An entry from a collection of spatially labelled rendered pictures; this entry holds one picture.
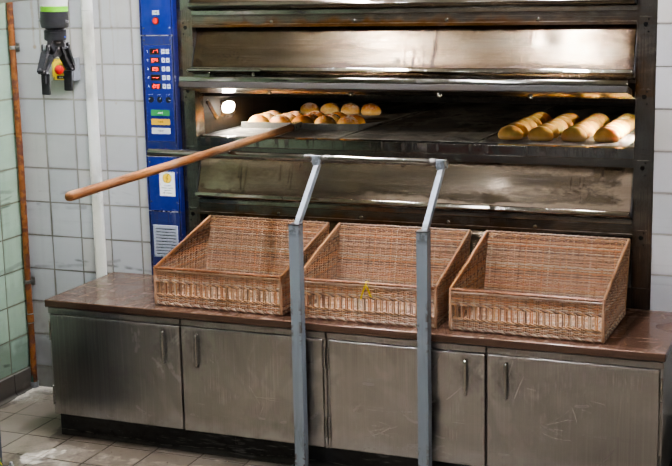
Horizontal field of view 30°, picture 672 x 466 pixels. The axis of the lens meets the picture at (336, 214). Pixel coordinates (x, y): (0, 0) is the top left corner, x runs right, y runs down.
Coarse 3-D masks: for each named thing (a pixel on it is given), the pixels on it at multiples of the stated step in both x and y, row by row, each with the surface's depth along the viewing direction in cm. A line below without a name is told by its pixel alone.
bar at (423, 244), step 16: (288, 160) 469; (304, 160) 467; (320, 160) 464; (336, 160) 461; (352, 160) 459; (368, 160) 457; (384, 160) 454; (400, 160) 452; (416, 160) 450; (432, 160) 448; (304, 192) 458; (432, 192) 441; (304, 208) 454; (432, 208) 437; (288, 224) 448; (416, 240) 431; (416, 256) 432; (416, 272) 433; (304, 304) 455; (304, 320) 456; (304, 336) 457; (304, 352) 458; (304, 368) 458; (304, 384) 459; (304, 400) 460; (304, 416) 461; (304, 432) 461; (304, 448) 462; (304, 464) 463
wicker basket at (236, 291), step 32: (224, 224) 523; (320, 224) 506; (192, 256) 512; (224, 256) 521; (256, 256) 516; (288, 256) 510; (160, 288) 487; (192, 288) 509; (224, 288) 509; (256, 288) 470; (288, 288) 472
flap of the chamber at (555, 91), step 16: (464, 96) 482; (480, 96) 479; (496, 96) 476; (512, 96) 473; (544, 96) 467; (560, 96) 464; (576, 96) 461; (592, 96) 458; (608, 96) 455; (624, 96) 452
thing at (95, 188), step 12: (264, 132) 507; (276, 132) 515; (228, 144) 476; (240, 144) 484; (192, 156) 448; (204, 156) 456; (156, 168) 424; (168, 168) 431; (108, 180) 397; (120, 180) 402; (132, 180) 409; (72, 192) 377; (84, 192) 382; (96, 192) 389
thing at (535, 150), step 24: (216, 144) 521; (264, 144) 513; (288, 144) 509; (312, 144) 505; (336, 144) 501; (360, 144) 497; (384, 144) 493; (408, 144) 490; (432, 144) 486; (456, 144) 482; (480, 144) 479; (504, 144) 478; (528, 144) 476
